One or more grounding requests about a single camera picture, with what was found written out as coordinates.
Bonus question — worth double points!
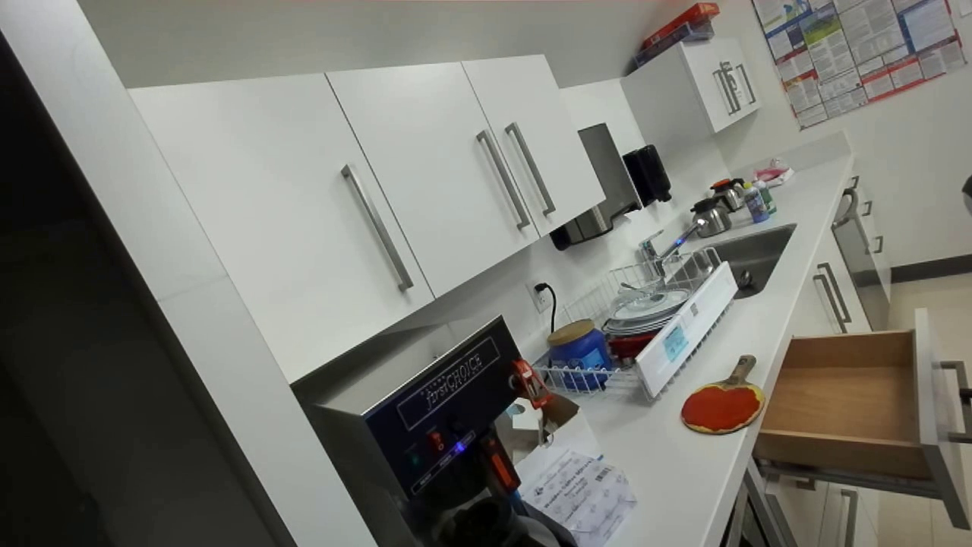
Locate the white wall cabinet door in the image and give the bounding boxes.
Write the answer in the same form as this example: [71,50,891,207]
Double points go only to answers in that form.
[325,62,541,301]
[461,54,607,239]

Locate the black coffee machine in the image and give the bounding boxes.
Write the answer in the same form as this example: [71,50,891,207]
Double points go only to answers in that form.
[288,317,570,547]

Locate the blue bottle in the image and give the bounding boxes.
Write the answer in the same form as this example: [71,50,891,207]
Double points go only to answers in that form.
[743,180,778,225]

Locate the white printed paper sheet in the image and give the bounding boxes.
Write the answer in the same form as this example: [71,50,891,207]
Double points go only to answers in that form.
[515,421,640,547]

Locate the red box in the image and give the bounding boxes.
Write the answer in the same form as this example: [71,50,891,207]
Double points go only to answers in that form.
[623,0,724,75]

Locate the white plate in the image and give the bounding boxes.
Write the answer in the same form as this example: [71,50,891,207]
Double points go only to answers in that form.
[603,290,693,340]

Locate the blue jar with cork lid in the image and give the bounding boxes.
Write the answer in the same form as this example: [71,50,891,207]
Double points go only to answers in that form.
[543,317,616,374]

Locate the stainless steel pot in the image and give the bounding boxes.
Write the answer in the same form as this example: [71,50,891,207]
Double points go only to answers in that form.
[690,195,734,237]

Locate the colourful wall poster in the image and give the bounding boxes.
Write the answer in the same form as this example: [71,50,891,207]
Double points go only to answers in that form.
[751,0,972,131]

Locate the white upper cabinets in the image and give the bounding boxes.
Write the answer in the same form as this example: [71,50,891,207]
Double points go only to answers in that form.
[127,69,437,386]

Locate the white drawer with steel handle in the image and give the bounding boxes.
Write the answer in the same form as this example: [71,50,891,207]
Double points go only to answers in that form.
[783,475,883,547]

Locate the clear glass lid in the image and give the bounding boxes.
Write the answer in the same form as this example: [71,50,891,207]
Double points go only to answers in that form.
[607,254,673,306]

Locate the red bowl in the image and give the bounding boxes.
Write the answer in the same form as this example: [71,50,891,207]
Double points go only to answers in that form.
[605,329,661,367]

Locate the white dish rack tray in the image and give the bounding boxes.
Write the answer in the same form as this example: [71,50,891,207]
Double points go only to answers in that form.
[636,257,742,405]

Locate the stainless steel dishwasher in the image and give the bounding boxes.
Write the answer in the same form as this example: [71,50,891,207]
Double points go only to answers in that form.
[830,177,895,330]

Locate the dark kettle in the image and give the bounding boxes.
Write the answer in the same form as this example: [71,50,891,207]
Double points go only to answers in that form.
[711,177,751,214]

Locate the stainless steel sink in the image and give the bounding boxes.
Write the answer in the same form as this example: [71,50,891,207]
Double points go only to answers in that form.
[708,221,798,301]

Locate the black power cord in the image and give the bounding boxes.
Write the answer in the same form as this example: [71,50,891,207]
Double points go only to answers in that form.
[530,278,561,340]

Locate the tall white cabinet panel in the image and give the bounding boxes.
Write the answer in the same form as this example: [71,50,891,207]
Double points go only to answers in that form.
[0,0,380,547]

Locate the white drawer with wooden interior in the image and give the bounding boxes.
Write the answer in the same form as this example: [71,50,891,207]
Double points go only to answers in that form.
[758,306,972,532]

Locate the small white wall cabinet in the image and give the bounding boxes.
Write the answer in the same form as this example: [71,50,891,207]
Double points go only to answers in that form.
[619,36,764,159]

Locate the black soap dispenser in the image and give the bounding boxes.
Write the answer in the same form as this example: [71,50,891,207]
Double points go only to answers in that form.
[623,144,673,210]

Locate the red and white pack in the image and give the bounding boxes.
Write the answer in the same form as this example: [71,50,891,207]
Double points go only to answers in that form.
[753,164,798,191]

